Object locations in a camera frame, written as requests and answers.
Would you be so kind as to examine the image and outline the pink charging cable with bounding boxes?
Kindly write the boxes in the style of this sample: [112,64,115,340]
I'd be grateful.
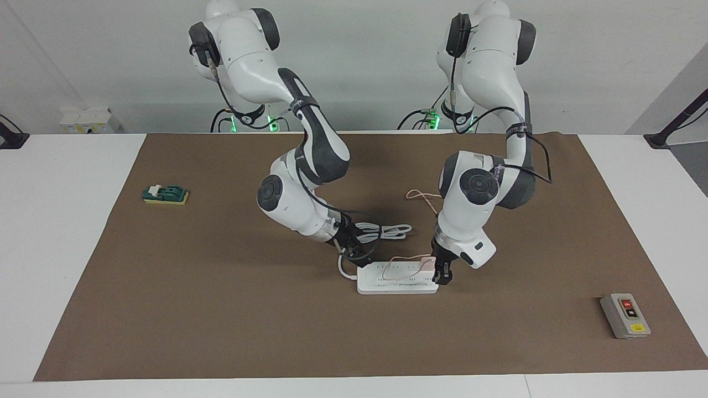
[383,190,443,280]

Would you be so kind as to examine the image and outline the white power strip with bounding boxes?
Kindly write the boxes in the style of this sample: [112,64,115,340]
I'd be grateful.
[357,261,439,295]

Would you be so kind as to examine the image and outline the brown table mat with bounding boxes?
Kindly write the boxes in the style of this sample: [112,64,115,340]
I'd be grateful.
[33,133,708,382]

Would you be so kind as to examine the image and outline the white boxes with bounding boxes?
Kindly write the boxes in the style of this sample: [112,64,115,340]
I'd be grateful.
[60,108,123,133]

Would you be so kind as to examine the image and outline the white power strip cord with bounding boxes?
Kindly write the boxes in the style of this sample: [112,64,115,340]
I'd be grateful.
[337,222,413,281]

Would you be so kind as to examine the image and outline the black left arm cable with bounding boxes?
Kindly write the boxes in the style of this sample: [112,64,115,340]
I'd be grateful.
[398,14,554,186]

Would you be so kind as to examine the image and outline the grey on-off switch box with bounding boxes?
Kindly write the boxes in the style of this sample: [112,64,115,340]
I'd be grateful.
[600,293,652,339]

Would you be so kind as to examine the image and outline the green knife switch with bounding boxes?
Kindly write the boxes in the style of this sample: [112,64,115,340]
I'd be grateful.
[142,184,189,206]

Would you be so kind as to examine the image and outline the black mount clamp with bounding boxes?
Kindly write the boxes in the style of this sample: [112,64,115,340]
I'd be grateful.
[0,114,29,150]
[643,88,708,150]

